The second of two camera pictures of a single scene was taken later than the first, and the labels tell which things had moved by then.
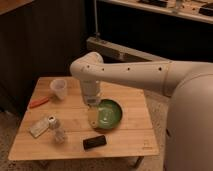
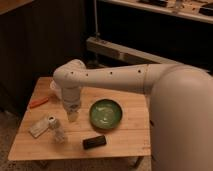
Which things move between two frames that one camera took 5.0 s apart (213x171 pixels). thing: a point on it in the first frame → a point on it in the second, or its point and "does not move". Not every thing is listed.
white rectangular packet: x=38 y=128 does not move
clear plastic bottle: x=56 y=128 does not move
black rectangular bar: x=93 y=142 does not move
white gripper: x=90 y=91 → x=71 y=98
